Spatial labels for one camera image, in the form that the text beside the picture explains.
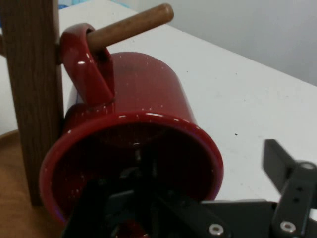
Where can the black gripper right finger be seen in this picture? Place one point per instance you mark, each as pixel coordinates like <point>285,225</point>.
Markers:
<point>297,188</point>

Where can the light blue foam mat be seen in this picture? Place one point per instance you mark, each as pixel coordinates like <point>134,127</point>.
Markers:
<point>65,2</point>

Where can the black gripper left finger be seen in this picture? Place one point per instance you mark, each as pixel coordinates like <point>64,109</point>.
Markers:
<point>94,203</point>

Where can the red enamel mug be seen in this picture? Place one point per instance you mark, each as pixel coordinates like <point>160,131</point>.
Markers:
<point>148,91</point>

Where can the brown wooden mug tree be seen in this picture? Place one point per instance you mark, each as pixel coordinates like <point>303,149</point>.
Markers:
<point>32,86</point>

